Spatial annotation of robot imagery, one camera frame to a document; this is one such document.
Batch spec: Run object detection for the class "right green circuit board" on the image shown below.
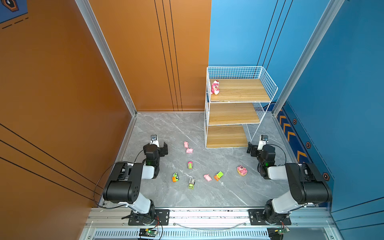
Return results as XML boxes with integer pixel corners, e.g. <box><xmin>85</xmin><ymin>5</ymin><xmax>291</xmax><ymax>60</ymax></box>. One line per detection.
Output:
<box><xmin>274</xmin><ymin>226</ymin><xmax>291</xmax><ymax>235</ymax></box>

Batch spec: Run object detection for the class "green circuit board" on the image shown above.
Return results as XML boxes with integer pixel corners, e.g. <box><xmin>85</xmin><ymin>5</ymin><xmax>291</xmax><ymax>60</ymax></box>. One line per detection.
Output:
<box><xmin>138</xmin><ymin>229</ymin><xmax>159</xmax><ymax>240</ymax></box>
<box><xmin>274</xmin><ymin>226</ymin><xmax>291</xmax><ymax>235</ymax></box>

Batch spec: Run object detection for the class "green orange toy truck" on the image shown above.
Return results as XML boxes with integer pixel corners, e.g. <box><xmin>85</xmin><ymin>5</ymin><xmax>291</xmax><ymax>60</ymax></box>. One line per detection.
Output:
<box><xmin>214</xmin><ymin>172</ymin><xmax>224</xmax><ymax>181</ymax></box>

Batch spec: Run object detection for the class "aluminium front rail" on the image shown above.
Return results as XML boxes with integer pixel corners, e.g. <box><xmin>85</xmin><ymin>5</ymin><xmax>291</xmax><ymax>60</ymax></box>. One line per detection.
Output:
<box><xmin>80</xmin><ymin>207</ymin><xmax>343</xmax><ymax>240</ymax></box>

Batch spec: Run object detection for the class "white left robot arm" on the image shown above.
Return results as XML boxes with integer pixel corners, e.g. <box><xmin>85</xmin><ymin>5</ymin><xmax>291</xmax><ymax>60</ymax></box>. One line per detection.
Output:
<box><xmin>103</xmin><ymin>143</ymin><xmax>168</xmax><ymax>225</ymax></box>

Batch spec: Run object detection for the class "pink bear toy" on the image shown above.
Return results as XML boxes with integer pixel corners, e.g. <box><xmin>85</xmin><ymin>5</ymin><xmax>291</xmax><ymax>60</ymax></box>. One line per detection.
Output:
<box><xmin>211</xmin><ymin>80</ymin><xmax>220</xmax><ymax>95</ymax></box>

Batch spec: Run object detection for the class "green grey toy truck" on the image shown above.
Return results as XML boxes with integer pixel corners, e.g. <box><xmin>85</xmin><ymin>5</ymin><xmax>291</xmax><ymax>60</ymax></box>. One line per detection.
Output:
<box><xmin>189</xmin><ymin>178</ymin><xmax>195</xmax><ymax>189</ymax></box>

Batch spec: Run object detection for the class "orange green toy car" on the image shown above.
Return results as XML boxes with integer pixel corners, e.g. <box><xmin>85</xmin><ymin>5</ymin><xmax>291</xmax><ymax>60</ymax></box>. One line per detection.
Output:
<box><xmin>172</xmin><ymin>173</ymin><xmax>179</xmax><ymax>183</ymax></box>

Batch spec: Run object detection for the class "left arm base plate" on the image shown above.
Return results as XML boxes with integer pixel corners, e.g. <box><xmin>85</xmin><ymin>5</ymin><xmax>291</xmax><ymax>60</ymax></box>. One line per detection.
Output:
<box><xmin>128</xmin><ymin>209</ymin><xmax>170</xmax><ymax>226</ymax></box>

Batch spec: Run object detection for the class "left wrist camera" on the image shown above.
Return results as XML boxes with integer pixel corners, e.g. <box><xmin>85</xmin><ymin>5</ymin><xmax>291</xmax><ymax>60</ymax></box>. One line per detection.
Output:
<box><xmin>150</xmin><ymin>135</ymin><xmax>160</xmax><ymax>148</ymax></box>

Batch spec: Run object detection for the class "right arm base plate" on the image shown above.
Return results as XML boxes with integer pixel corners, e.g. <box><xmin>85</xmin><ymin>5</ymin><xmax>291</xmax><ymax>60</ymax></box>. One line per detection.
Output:
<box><xmin>248</xmin><ymin>209</ymin><xmax>292</xmax><ymax>226</ymax></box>

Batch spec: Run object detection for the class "white wire wooden shelf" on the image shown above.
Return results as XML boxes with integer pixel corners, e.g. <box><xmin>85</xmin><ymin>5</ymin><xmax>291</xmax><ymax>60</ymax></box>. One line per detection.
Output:
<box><xmin>204</xmin><ymin>66</ymin><xmax>278</xmax><ymax>149</ymax></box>

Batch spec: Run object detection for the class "left green circuit board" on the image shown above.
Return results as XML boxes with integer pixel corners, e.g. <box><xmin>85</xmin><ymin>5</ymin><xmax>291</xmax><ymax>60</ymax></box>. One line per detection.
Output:
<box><xmin>138</xmin><ymin>229</ymin><xmax>159</xmax><ymax>240</ymax></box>

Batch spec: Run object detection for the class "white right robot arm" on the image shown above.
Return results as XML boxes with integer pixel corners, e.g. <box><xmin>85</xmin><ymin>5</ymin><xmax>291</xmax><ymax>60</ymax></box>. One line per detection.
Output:
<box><xmin>247</xmin><ymin>143</ymin><xmax>332</xmax><ymax>225</ymax></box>

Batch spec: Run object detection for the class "pink round cake toy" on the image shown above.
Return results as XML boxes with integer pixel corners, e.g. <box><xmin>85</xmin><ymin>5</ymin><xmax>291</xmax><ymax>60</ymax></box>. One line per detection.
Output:
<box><xmin>237</xmin><ymin>165</ymin><xmax>248</xmax><ymax>176</ymax></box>

